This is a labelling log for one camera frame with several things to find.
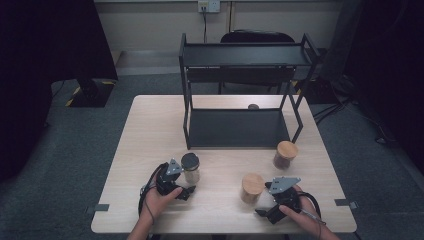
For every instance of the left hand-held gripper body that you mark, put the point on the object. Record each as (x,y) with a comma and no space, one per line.
(166,181)

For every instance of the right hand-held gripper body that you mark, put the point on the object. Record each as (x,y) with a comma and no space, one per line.
(285,196)

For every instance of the wooden-lid jar with orange contents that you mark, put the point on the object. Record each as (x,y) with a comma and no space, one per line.
(252,186)

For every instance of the glass jar with black lid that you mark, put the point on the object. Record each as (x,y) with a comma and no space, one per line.
(190,168)

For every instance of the wooden-lid jar with dark contents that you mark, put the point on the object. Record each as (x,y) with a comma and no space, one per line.
(286,153)

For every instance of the black metal shelf rack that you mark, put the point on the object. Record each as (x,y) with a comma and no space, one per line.
(238,128)

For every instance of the person's left hand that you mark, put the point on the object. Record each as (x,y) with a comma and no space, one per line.
(156,203)

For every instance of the person's right hand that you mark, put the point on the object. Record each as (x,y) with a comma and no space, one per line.
(308,213)

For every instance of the black floor box yellow stripes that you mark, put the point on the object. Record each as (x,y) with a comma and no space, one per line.
(318,91)

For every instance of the black stand base yellow stripes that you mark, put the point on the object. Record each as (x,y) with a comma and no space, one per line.
(95,93)

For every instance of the black chair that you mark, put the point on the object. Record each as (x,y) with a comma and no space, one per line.
(256,36)

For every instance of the dark curtain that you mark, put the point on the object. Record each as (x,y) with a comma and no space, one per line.
(393,66)
(40,66)

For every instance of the grey table edge bracket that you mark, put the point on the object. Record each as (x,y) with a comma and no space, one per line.
(100,207)
(345,202)

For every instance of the beige wall conduit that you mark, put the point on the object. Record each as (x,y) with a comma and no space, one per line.
(230,16)

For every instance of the white wall outlet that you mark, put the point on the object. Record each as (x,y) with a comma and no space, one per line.
(209,5)

